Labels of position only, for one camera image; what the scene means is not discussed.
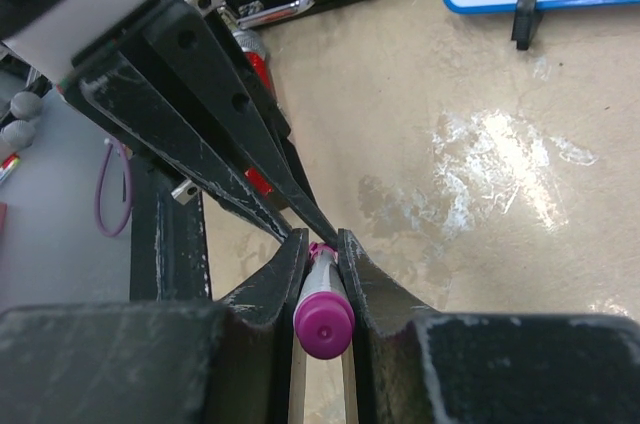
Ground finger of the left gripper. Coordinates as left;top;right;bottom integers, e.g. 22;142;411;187
79;52;292;242
143;0;336;246

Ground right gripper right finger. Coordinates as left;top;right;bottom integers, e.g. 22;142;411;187
337;229;639;423

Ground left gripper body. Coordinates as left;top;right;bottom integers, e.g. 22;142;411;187
57;0;231;205

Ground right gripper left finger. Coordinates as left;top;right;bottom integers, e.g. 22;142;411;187
1;229;309;423

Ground purple whiteboard marker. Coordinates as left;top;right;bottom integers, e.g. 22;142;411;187
293;252;355;360

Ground purple marker cap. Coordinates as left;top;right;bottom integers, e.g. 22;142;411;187
309;242;337;260

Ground red glitter microphone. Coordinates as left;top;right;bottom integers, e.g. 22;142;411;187
232;29;273;197

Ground grey foam microphone heads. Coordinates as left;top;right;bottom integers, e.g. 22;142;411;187
1;91;44;152

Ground red white small battery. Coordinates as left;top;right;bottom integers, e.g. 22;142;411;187
0;154;21;183

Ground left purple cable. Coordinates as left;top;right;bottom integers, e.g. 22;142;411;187
94;138;135;238

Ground wire whiteboard stand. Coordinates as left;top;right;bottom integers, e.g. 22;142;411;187
511;0;542;51

